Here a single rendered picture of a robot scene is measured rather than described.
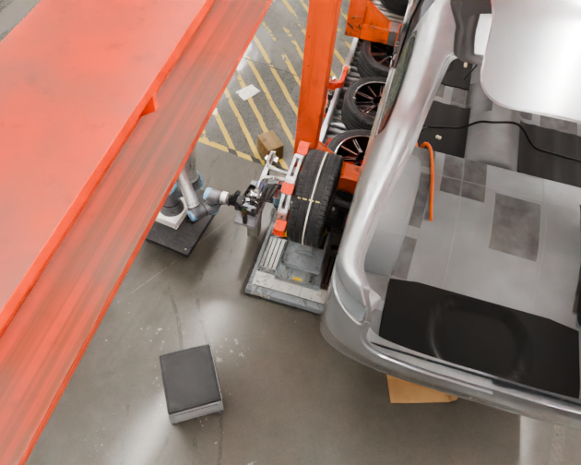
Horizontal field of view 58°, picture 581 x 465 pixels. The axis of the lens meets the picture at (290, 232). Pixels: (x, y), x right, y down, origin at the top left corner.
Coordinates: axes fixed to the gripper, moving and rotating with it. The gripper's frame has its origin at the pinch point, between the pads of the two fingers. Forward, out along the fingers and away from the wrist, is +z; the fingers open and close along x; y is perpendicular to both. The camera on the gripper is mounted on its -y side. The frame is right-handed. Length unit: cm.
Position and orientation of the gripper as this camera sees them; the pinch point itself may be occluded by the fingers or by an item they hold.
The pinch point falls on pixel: (254, 204)
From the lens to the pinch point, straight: 364.5
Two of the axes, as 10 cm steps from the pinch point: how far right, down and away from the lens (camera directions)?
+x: -2.8, 7.9, -5.5
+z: 9.6, 2.7, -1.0
